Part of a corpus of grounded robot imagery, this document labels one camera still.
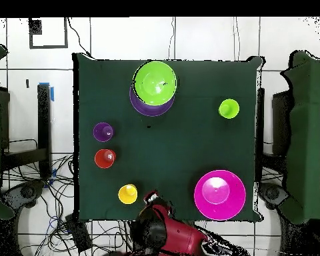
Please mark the black metal stand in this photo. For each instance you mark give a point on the black metal stand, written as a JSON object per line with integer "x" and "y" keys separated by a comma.
{"x": 44, "y": 128}

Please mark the purple plastic cup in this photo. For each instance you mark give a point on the purple plastic cup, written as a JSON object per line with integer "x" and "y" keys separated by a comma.
{"x": 101, "y": 132}

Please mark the lime green plastic cup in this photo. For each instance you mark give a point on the lime green plastic cup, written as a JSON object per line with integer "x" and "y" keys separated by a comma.
{"x": 228, "y": 108}

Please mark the black power strip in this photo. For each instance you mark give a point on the black power strip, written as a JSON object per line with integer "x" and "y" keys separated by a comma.
{"x": 78, "y": 234}

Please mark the dark green tablecloth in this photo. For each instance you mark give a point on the dark green tablecloth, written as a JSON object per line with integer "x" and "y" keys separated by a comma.
{"x": 189, "y": 146}

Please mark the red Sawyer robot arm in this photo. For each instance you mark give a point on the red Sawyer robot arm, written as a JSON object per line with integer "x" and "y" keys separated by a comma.
{"x": 181, "y": 237}

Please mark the black square frame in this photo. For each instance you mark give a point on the black square frame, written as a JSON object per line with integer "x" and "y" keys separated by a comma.
{"x": 66, "y": 34}

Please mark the orange plastic cup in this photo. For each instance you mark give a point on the orange plastic cup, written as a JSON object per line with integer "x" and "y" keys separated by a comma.
{"x": 102, "y": 160}

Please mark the black office chair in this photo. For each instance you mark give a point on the black office chair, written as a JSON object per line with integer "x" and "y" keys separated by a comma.
{"x": 272, "y": 193}
{"x": 24, "y": 192}

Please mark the large pink plastic bowl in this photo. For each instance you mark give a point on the large pink plastic bowl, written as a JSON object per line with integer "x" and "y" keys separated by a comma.
{"x": 220, "y": 205}

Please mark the large green plastic bowl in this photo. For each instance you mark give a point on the large green plastic bowl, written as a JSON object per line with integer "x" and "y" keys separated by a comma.
{"x": 154, "y": 83}

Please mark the yellow plastic cup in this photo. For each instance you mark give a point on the yellow plastic cup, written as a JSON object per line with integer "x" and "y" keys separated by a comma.
{"x": 127, "y": 194}

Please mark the purple plastic bowl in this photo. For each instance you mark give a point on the purple plastic bowl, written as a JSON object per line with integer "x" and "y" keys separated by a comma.
{"x": 149, "y": 109}

